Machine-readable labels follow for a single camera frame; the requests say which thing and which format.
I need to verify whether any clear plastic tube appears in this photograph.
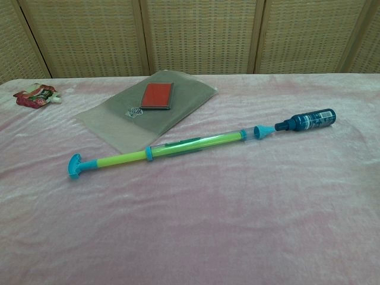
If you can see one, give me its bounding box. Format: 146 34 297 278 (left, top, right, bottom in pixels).
144 124 276 163

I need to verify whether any woven wicker folding screen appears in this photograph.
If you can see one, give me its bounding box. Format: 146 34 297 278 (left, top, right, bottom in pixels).
0 0 380 86

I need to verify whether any green plunger rod blue handle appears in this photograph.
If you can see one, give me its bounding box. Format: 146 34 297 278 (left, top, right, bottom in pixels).
68 129 246 181

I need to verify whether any flat red box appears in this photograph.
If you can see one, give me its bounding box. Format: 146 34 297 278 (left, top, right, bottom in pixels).
140 82 176 110

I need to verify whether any pink plush table cloth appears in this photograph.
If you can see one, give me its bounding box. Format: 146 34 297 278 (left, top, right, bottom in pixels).
0 72 380 285

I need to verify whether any translucent grey plastic bag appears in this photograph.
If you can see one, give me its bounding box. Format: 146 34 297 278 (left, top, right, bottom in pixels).
74 69 220 154

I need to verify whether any dark blue spray bottle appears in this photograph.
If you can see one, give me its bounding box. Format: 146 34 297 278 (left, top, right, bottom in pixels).
274 108 337 132

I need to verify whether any red snack pouch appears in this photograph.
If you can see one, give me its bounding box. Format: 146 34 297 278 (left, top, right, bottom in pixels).
12 83 62 109

